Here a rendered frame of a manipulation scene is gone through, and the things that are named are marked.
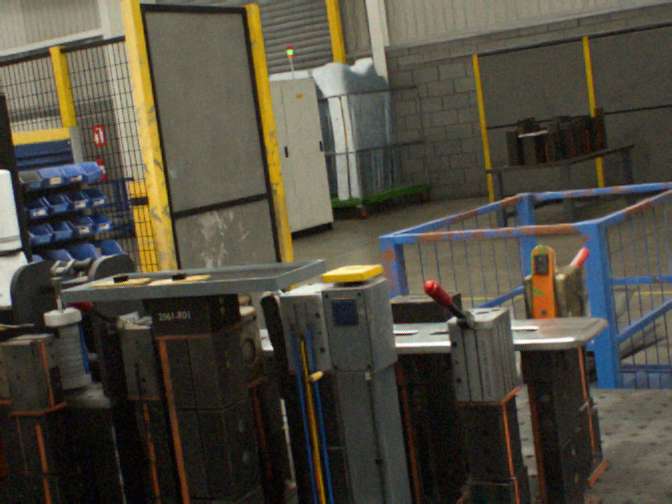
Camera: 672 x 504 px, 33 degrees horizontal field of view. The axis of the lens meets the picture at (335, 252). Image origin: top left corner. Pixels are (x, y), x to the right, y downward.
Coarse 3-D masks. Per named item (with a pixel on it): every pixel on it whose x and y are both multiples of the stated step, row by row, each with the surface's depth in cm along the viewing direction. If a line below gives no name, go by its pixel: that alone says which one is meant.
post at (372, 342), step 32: (352, 288) 145; (384, 288) 149; (384, 320) 148; (352, 352) 147; (384, 352) 147; (352, 384) 148; (384, 384) 148; (352, 416) 149; (384, 416) 148; (352, 448) 149; (384, 448) 147; (352, 480) 150; (384, 480) 148
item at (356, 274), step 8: (328, 272) 148; (336, 272) 147; (344, 272) 146; (352, 272) 145; (360, 272) 145; (368, 272) 146; (376, 272) 148; (328, 280) 147; (336, 280) 146; (344, 280) 146; (352, 280) 145; (360, 280) 145
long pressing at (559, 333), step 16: (512, 320) 183; (528, 320) 181; (544, 320) 179; (560, 320) 177; (576, 320) 176; (592, 320) 174; (400, 336) 182; (416, 336) 180; (432, 336) 179; (448, 336) 177; (528, 336) 169; (544, 336) 167; (560, 336) 166; (576, 336) 165; (592, 336) 166; (272, 352) 186; (400, 352) 174; (416, 352) 173; (432, 352) 172; (448, 352) 171
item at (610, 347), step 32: (576, 192) 475; (608, 192) 467; (448, 224) 430; (576, 224) 354; (608, 224) 359; (384, 256) 394; (608, 288) 355; (608, 320) 354; (640, 320) 380; (608, 352) 355; (608, 384) 357; (640, 384) 453
